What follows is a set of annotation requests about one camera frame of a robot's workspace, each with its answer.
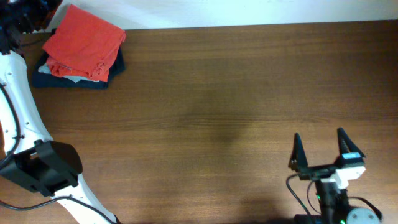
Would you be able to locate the red McKinney Boyd t-shirt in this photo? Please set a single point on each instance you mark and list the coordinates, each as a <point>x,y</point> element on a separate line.
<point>85,41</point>

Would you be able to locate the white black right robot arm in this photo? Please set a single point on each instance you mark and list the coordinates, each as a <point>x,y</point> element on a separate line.
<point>334,205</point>

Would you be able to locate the folded navy blue shirt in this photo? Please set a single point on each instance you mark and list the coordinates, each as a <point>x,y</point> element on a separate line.
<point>42,80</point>

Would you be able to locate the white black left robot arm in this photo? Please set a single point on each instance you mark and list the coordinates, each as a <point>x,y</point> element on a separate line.
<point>32,159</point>

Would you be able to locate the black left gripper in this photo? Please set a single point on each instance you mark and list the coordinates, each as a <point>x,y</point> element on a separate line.
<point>47,9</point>

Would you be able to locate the folded light blue shirt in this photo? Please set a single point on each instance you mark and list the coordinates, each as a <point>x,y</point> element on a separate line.
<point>45,69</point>

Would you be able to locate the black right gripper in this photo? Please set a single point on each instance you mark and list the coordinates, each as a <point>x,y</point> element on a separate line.
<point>298,161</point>

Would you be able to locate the folded red soccer shirt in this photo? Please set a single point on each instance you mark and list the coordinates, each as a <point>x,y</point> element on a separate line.
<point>60,70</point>

